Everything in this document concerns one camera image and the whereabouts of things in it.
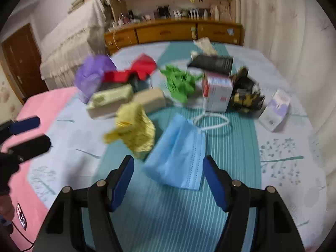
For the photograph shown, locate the cream crumpled bag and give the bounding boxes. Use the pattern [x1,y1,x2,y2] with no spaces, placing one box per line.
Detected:
[193,37,219,57]

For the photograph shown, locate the wooden desk with drawers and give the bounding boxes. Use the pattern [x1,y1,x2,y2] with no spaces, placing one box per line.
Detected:
[104,20,244,56]

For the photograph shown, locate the brown wooden door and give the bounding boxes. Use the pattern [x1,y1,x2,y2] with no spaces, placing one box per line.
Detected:
[1,23,49,105]

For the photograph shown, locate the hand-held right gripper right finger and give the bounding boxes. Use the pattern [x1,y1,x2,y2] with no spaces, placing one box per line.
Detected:
[203,155,306,252]

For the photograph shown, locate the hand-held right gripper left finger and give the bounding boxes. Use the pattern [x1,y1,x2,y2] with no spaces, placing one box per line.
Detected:
[33,155,135,252]

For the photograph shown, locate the pink sheet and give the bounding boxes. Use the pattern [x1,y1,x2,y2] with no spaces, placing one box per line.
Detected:
[9,87,79,252]

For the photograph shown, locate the row of small desk items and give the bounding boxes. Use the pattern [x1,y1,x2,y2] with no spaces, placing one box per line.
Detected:
[109,1,231,29]

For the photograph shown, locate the white cord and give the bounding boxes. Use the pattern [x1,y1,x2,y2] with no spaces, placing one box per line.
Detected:
[192,110,231,132]

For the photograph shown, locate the white red carton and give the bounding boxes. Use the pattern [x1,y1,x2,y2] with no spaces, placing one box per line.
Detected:
[202,72,234,112]

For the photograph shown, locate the black cable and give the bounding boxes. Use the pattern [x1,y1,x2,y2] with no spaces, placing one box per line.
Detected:
[11,222,34,251]

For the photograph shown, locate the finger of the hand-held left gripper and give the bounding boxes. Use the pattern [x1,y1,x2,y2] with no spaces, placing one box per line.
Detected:
[7,135,52,162]
[10,116,41,136]

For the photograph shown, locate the purple mesh bag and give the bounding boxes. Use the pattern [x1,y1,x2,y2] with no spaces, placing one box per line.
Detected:
[74,55,117,104]

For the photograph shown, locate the black box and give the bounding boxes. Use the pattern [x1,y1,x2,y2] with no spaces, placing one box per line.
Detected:
[187,55,234,76]

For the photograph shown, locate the green crumpled paper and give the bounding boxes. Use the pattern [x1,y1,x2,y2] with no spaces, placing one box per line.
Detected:
[160,65,204,104]

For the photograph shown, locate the dark crumpled bag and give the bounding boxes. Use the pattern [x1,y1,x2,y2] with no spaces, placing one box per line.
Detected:
[128,74,151,92]

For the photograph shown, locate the red box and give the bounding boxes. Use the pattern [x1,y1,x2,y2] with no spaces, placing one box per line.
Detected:
[101,54,157,83]

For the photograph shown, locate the beige box green print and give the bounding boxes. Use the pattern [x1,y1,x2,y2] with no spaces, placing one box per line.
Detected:
[86,84,134,120]

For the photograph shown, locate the blue face mask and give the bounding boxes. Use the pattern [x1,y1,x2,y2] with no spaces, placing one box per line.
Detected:
[143,113,206,191]

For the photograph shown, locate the cloth-covered furniture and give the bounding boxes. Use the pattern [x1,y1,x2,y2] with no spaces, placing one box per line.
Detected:
[39,0,111,90]

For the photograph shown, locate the black yellow crumpled wrapper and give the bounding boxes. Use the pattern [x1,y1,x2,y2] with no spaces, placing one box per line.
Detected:
[229,67,265,115]

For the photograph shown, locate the cream floral curtain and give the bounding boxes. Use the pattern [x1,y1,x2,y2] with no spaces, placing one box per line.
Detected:
[235,0,336,168]

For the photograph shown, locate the purple white box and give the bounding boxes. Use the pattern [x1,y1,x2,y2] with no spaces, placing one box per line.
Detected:
[258,89,292,133]

